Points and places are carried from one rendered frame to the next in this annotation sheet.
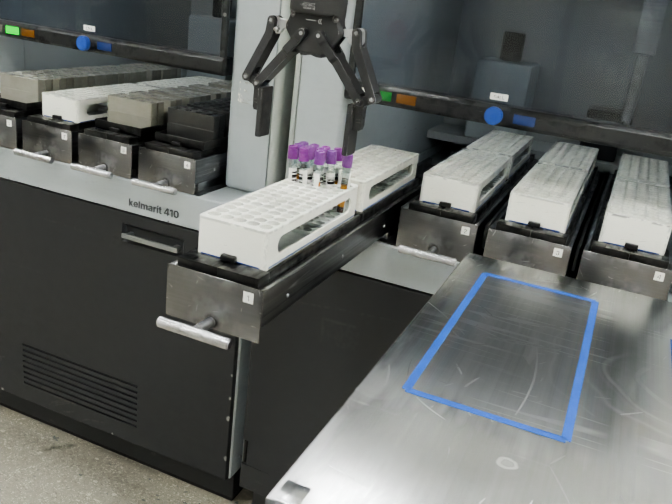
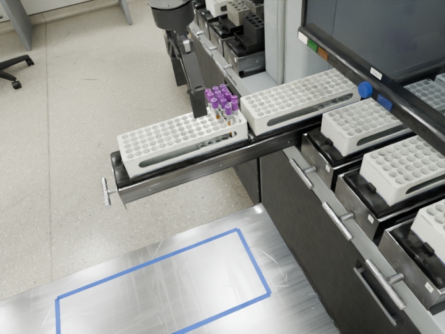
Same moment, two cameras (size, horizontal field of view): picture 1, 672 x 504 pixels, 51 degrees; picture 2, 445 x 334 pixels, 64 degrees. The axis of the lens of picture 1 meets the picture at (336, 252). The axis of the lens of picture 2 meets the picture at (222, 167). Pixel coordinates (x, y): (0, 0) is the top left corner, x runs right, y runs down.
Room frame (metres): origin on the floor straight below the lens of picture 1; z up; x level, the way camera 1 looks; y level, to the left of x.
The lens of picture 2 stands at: (0.64, -0.51, 1.39)
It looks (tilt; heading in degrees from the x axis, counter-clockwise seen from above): 45 degrees down; 55
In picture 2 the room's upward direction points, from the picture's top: 9 degrees counter-clockwise
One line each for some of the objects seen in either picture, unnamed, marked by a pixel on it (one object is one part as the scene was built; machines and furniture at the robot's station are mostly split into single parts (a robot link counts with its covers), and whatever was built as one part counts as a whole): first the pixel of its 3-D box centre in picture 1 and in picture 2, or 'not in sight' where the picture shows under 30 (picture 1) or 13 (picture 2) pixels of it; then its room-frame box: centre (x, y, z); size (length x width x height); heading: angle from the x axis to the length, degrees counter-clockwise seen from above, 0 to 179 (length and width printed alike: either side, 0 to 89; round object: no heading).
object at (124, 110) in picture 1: (132, 113); (235, 14); (1.49, 0.46, 0.85); 0.12 x 0.02 x 0.06; 70
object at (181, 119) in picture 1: (192, 125); (252, 30); (1.43, 0.32, 0.85); 0.12 x 0.02 x 0.06; 69
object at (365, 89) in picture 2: (493, 115); (365, 89); (1.19, -0.23, 0.98); 0.03 x 0.01 x 0.03; 69
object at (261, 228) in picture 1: (285, 219); (183, 138); (0.95, 0.08, 0.83); 0.30 x 0.10 x 0.06; 159
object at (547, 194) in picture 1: (548, 197); (437, 158); (1.27, -0.37, 0.83); 0.30 x 0.10 x 0.06; 159
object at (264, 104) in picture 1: (263, 111); (180, 71); (1.01, 0.13, 0.97); 0.03 x 0.01 x 0.07; 159
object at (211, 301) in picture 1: (322, 231); (238, 138); (1.08, 0.03, 0.78); 0.73 x 0.14 x 0.09; 159
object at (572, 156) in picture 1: (567, 167); not in sight; (1.57, -0.49, 0.83); 0.30 x 0.10 x 0.06; 159
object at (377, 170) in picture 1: (366, 177); (300, 101); (1.25, -0.04, 0.83); 0.30 x 0.10 x 0.06; 159
